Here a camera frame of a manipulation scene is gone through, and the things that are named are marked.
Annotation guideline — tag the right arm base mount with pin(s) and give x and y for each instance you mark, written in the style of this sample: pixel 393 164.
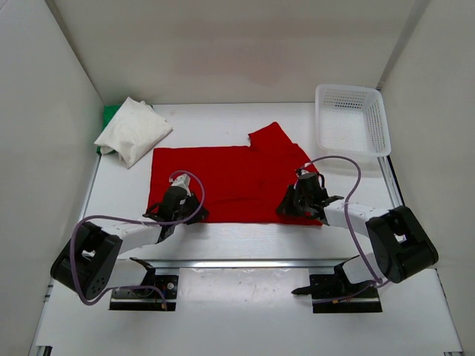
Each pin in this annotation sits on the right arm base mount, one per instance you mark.
pixel 330 291

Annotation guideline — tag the green t shirt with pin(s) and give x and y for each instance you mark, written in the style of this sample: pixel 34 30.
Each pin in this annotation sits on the green t shirt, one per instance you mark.
pixel 108 113

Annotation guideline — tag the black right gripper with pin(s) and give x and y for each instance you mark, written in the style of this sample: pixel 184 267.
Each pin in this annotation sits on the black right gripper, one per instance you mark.
pixel 286 207

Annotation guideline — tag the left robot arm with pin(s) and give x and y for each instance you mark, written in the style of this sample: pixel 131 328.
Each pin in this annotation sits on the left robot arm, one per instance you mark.
pixel 90 258

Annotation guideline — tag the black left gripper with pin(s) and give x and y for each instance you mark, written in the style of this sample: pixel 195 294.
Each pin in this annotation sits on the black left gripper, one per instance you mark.
pixel 202 214

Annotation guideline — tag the white t shirt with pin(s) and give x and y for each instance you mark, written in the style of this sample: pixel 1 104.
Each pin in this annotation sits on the white t shirt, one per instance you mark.
pixel 133 131

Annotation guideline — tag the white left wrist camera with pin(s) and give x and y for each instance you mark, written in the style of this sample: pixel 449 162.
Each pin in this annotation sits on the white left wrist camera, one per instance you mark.
pixel 181 181

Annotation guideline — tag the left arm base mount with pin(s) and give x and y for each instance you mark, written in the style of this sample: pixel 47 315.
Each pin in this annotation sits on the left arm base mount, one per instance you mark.
pixel 144 287

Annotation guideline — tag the white plastic basket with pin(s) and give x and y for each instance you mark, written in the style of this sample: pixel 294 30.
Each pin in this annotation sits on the white plastic basket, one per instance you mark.
pixel 351 120

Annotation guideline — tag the aluminium table rail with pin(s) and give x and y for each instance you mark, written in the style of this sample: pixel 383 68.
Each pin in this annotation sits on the aluminium table rail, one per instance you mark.
pixel 246 263

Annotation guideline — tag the red t shirt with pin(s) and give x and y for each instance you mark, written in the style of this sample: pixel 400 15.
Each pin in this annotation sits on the red t shirt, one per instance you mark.
pixel 240 184

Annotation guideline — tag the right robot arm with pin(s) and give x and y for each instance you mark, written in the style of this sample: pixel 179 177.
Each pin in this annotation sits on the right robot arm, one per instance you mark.
pixel 401 247

